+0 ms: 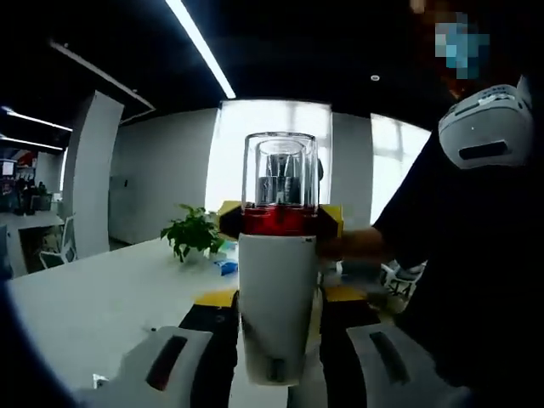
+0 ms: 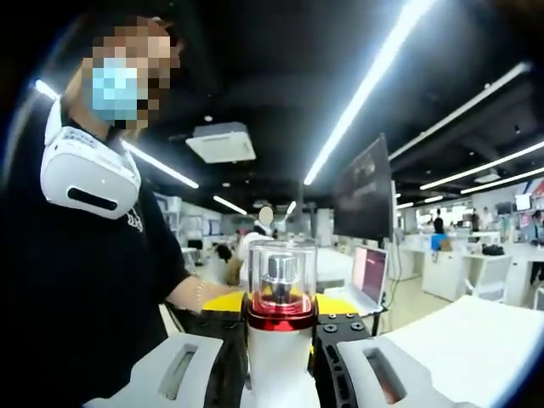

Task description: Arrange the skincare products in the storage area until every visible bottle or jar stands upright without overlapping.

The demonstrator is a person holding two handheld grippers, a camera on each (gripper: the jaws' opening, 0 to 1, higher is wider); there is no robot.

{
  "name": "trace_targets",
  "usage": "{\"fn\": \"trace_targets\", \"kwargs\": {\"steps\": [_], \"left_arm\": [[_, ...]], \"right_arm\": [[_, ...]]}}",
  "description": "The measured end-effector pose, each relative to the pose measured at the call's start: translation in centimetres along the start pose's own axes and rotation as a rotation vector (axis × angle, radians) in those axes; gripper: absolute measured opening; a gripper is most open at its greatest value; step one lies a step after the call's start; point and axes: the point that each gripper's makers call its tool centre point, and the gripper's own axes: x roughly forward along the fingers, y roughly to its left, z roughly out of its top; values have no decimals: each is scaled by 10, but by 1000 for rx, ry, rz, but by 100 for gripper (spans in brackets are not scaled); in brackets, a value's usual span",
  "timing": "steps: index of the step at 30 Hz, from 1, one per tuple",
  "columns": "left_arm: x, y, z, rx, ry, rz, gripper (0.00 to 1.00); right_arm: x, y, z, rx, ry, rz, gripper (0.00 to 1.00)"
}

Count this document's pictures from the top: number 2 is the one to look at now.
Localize person's torso in black shirt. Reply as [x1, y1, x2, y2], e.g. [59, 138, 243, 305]
[0, 114, 196, 405]

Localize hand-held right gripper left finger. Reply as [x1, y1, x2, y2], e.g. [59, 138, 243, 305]
[84, 292, 251, 408]

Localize white neck-worn device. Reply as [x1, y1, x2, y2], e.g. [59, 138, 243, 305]
[39, 99, 142, 221]

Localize large black monitor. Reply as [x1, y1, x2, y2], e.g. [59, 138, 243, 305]
[332, 133, 395, 242]

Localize open laptop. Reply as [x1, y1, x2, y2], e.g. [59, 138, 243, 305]
[326, 245, 390, 312]

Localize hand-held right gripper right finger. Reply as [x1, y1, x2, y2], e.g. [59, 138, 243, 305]
[313, 292, 464, 408]

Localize white skincare bottle red collar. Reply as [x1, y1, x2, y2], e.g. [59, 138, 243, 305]
[245, 236, 320, 408]

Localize ceiling air conditioner unit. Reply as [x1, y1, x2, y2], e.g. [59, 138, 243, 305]
[184, 122, 258, 164]

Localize white office chair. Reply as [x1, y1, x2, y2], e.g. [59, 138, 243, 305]
[464, 253, 514, 303]

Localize ceiling light strip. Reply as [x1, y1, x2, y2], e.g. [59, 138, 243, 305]
[303, 0, 439, 187]
[35, 79, 201, 190]

